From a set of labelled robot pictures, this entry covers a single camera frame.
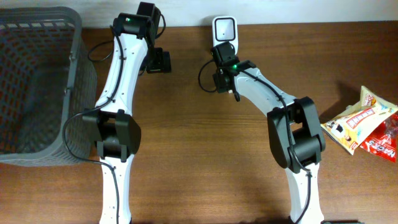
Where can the red snack bag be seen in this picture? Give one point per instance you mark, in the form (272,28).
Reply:
(382,141)

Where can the grey plastic mesh basket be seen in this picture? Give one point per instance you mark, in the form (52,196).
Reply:
(46,79)

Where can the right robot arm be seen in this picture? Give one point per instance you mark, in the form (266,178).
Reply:
(296,140)

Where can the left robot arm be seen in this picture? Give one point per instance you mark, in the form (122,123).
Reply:
(111,126)

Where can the white barcode scanner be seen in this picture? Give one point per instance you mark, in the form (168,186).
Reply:
(225,29)

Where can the cream noodle packet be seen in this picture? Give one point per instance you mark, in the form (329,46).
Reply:
(351,127)

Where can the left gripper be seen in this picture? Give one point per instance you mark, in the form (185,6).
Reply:
(158,62)

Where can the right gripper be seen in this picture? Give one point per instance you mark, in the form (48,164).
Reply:
(221,84)

